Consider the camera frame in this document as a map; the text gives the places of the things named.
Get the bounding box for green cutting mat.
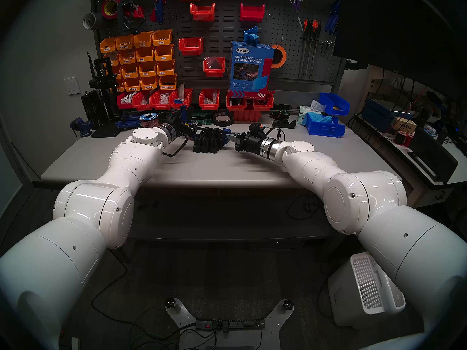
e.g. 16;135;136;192
159;111;215;124

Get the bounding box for black metal stand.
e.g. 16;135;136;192
87;52;123;138

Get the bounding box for blue black quick clamp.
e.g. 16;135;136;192
115;115;142;130

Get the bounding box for blue cleaning cloths box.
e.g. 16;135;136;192
228;41;275;99

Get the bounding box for white air purifier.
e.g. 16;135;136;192
327;251;406;330

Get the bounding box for black laptop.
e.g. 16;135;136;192
408;129;459;184

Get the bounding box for orange tape roll on pegboard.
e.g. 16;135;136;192
270;45;287;69

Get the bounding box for cardboard box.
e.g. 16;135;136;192
390;117;417;132

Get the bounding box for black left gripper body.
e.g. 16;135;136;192
175;121;198;138

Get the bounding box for blue bench vise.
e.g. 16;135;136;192
70;117;94;138

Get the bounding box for black power strip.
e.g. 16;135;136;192
196;318;266;331

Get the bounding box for blue bar clamp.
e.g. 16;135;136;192
180;104;232;145

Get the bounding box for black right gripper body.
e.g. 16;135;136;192
235;132;265;153

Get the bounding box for blue crate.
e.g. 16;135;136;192
362;98;414;133

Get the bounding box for blue handled pliers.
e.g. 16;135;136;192
324;1;340;34

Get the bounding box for blue plastic storage bin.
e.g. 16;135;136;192
306;113;346;138
319;93;351;117

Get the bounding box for white side desk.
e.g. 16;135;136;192
350;112;467;244

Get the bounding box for grey duct tape roll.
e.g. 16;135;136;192
82;12;106;30

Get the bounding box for black monitor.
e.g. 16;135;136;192
333;0;467;102

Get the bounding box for dark grey pegboard panel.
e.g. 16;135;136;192
91;0;345;85

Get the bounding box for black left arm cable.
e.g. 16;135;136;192
162;134;189;158

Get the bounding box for dark green C-clamp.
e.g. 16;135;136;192
117;0;146;35

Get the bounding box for orange black screwdriver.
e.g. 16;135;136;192
298;19;310;79
313;20;323;76
306;20;318;78

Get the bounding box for red tape roll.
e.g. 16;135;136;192
101;0;121;19

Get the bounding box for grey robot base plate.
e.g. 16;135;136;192
165;297;294;350

